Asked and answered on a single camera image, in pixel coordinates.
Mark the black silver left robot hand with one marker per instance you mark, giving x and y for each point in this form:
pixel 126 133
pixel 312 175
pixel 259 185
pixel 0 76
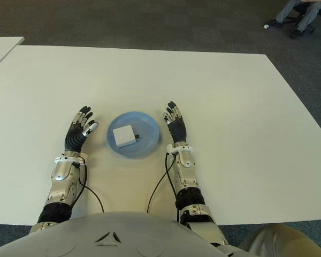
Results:
pixel 75 136

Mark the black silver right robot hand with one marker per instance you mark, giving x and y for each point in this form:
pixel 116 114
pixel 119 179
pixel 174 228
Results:
pixel 179 131

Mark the white square charger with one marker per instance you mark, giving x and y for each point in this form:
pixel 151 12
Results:
pixel 123 135

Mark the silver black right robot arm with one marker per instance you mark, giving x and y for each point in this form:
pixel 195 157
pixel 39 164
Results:
pixel 187 160

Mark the blue round plate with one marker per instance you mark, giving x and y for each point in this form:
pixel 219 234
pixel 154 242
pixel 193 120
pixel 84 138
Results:
pixel 149 128

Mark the grey robot torso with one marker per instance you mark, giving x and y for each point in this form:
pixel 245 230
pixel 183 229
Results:
pixel 109 241

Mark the white side table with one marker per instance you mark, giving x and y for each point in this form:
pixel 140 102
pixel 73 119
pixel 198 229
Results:
pixel 0 48

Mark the beige robot leg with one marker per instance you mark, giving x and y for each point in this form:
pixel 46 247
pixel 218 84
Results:
pixel 283 241

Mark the seated person in grey trousers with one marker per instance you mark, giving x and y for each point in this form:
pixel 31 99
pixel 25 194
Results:
pixel 284 12

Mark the black office chair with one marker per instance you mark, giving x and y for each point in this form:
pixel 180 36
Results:
pixel 301 8

